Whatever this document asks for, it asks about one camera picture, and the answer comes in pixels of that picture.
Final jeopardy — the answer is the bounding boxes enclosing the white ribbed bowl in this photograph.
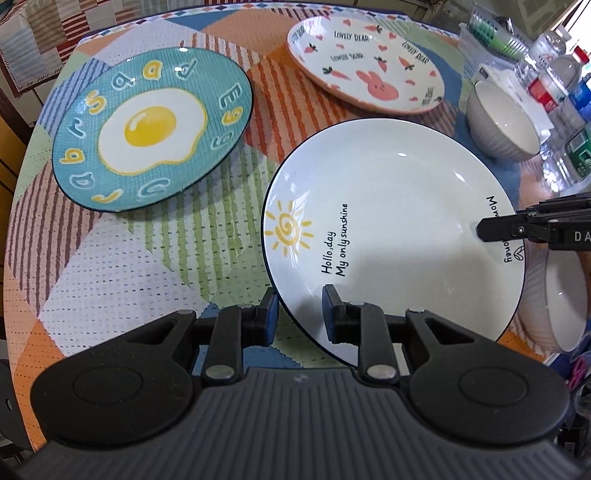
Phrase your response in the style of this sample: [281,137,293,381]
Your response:
[518,243,588,354]

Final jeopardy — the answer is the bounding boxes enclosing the white black-rimmed bowl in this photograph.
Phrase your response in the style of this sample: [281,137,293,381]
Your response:
[466,81,540,162]

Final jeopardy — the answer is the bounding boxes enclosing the white sun plate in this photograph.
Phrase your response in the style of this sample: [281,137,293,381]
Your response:
[262,118,525,365]

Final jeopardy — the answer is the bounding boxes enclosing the teal fried egg plate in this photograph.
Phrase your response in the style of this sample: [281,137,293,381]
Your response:
[52,47,253,212]

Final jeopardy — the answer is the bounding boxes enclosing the white bunny carrot plate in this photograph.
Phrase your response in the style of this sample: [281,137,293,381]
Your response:
[287,16,445,115]

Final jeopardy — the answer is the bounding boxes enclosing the green-label water bottle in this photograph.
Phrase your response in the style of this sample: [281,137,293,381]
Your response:
[542,123,590,196]

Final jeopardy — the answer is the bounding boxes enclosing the blue-label water bottle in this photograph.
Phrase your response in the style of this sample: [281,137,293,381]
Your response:
[562,74,591,135]

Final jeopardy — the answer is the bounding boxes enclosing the red-cap water bottle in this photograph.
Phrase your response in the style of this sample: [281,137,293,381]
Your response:
[528,46,590,113]

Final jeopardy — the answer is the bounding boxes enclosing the colourful patchwork tablecloth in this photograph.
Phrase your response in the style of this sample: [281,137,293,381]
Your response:
[2,3,574,453]

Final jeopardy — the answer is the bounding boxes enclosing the clear basket green items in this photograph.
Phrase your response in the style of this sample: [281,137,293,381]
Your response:
[467,3,531,62]

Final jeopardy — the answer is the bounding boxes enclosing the patchwork covered counter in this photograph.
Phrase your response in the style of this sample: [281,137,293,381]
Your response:
[0,0,153,98]

